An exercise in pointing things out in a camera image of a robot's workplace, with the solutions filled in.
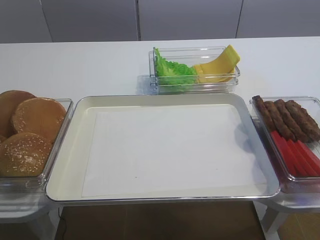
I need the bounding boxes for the white metal baking tray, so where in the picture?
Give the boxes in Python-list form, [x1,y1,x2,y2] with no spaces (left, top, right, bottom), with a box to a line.
[45,93,280,205]

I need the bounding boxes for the red tomato slice leftmost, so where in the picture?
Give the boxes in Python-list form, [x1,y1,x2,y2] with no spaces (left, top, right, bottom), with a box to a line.
[270,131,305,177]

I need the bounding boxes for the white paper sheet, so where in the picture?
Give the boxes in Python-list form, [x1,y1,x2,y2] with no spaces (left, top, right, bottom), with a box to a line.
[81,104,268,198]

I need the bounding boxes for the brown patty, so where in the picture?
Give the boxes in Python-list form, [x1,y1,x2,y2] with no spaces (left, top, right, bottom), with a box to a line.
[252,95,276,133]
[285,100,320,142]
[274,99,311,143]
[264,101,296,141]

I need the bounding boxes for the clear patty tomato container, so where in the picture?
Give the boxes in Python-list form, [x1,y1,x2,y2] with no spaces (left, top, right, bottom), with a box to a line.
[250,96,320,193]

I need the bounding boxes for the flat yellow cheese slices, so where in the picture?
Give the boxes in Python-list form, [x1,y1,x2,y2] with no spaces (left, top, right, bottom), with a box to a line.
[196,72,234,84]

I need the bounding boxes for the red tomato slice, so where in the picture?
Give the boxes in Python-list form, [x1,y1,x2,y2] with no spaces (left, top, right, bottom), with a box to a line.
[287,139,317,177]
[302,143,320,162]
[295,140,320,177]
[270,131,305,177]

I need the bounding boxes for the sesame top bun front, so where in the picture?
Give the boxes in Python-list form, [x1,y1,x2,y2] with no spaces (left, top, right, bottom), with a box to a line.
[0,132,52,177]

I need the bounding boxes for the red tomato slice front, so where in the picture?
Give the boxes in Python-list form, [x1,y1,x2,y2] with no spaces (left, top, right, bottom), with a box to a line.
[302,143,320,162]

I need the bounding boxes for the green lettuce leaf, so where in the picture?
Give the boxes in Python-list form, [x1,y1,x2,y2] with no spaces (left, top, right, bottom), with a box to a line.
[154,48,197,86]

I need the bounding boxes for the brown patty rightmost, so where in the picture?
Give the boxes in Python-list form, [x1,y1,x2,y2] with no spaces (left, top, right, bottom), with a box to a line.
[285,100,320,142]

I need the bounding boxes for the plain bun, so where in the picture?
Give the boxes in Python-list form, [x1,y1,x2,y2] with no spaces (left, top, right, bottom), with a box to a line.
[0,90,36,138]
[11,97,67,143]

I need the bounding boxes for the upright yellow cheese slice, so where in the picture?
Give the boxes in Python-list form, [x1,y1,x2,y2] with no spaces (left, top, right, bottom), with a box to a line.
[193,45,241,75]

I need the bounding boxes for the brown patty leftmost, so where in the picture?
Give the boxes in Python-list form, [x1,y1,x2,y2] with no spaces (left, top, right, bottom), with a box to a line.
[252,95,276,133]

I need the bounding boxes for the clear lettuce cheese container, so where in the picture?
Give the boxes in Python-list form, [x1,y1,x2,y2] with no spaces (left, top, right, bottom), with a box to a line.
[148,46,240,94]

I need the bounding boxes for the clear bun container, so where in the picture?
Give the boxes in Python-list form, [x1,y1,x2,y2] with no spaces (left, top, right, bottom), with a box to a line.
[0,98,74,194]

